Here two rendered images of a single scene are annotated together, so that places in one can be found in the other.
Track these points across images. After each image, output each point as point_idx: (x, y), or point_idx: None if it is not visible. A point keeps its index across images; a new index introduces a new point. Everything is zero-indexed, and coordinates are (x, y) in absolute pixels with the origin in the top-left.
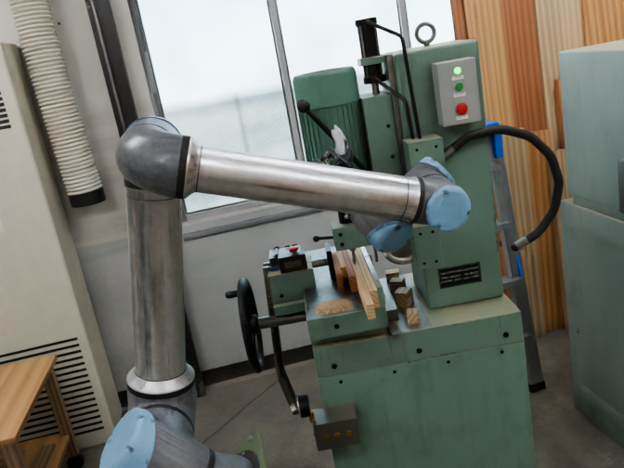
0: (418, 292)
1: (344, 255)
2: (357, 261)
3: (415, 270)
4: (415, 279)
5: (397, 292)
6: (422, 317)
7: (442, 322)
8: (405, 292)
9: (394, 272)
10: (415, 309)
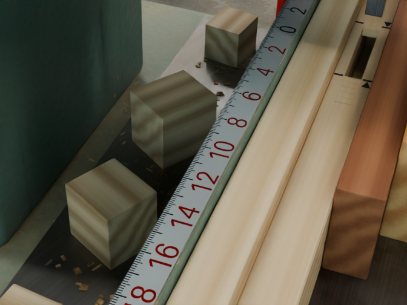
0: (63, 180)
1: (397, 109)
2: (346, 48)
3: (52, 90)
4: (40, 157)
5: (200, 91)
6: (191, 54)
7: (170, 13)
8: (178, 77)
9: (33, 297)
10: (219, 18)
